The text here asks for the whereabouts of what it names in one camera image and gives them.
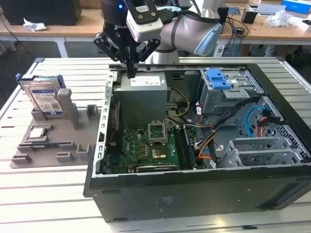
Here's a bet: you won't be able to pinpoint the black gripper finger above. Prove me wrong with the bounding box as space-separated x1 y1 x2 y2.
93 32 136 79
133 39 161 79

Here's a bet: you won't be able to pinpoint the hard disk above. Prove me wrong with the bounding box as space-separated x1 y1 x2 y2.
16 74 68 116

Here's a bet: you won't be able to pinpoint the metal disk bay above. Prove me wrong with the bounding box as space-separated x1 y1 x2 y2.
222 137 304 168

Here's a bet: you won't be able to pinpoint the grey power supply unit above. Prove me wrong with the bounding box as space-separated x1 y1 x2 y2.
113 74 169 129

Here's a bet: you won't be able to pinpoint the black computer tower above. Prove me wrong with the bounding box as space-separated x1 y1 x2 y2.
1 0 82 26

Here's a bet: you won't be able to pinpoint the blue plastic drive latch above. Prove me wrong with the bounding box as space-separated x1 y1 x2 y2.
206 68 231 90

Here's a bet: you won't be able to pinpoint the crumpled white paper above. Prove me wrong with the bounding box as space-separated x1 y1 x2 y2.
23 17 48 32

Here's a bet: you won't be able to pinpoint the black box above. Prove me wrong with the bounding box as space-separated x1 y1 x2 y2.
217 6 230 25

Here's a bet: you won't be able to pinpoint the thin locking lever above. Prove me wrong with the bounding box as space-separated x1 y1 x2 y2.
163 119 169 145

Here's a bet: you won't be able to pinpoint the metal socket cover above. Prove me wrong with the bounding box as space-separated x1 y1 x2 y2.
147 121 168 145

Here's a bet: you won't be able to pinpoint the metal optical drive cage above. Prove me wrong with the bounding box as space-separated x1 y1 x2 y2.
198 69 264 116

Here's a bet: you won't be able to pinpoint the grey parts rack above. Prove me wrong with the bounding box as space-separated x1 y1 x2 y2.
9 88 103 169

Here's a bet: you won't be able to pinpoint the green motherboard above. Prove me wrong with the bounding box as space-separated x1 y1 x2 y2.
106 126 202 174

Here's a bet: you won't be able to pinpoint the black RAM slot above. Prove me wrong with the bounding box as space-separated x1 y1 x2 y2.
173 128 187 170

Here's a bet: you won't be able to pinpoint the CPU socket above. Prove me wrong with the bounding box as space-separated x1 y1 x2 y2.
151 147 167 161

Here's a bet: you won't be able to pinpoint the RAM stick with blue chips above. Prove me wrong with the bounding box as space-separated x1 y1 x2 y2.
183 127 196 169

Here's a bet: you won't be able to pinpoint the silver CPU chip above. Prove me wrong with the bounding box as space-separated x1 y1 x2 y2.
28 127 47 139

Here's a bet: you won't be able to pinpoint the black graphics card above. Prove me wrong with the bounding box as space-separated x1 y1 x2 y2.
135 164 180 173

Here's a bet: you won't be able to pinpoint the grey flat tray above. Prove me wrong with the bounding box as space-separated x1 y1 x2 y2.
256 4 286 15

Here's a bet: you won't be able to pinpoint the crumpled clear plastic bag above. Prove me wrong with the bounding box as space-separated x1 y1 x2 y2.
264 9 296 29

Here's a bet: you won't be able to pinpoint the black PC case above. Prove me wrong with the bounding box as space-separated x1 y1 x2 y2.
83 62 311 223

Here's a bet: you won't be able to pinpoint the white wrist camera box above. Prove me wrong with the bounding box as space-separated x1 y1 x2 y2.
125 0 163 42

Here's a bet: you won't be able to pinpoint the yellow wires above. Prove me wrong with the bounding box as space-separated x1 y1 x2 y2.
166 87 190 119

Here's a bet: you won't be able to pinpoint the black cable bundle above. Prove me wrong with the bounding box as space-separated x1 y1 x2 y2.
194 96 262 149

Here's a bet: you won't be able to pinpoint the blue wire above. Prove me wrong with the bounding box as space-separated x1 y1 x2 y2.
244 105 265 139

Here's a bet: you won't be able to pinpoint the red orange power wire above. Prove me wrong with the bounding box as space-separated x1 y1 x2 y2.
256 116 270 138

